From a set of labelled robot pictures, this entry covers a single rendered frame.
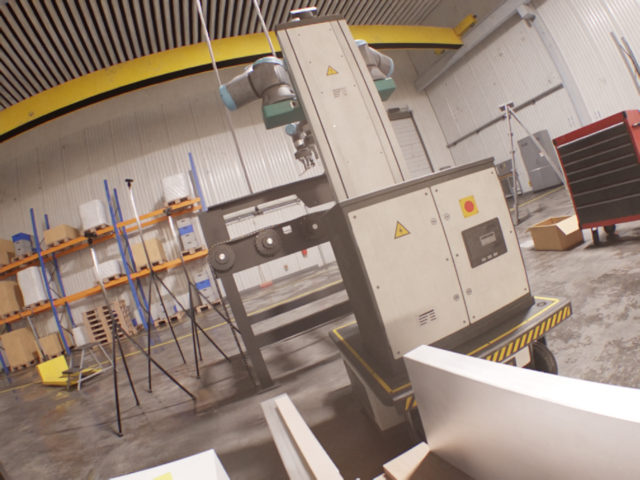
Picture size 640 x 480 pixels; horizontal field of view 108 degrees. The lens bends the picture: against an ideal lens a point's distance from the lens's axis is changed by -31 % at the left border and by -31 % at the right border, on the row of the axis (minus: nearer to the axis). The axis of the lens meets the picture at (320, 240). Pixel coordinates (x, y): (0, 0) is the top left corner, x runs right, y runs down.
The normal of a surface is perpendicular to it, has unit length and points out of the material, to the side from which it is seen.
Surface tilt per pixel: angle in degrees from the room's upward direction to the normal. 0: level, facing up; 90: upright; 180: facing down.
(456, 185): 90
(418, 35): 90
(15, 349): 90
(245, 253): 90
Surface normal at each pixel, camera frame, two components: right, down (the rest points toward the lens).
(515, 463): -0.90, 0.30
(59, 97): 0.29, -0.11
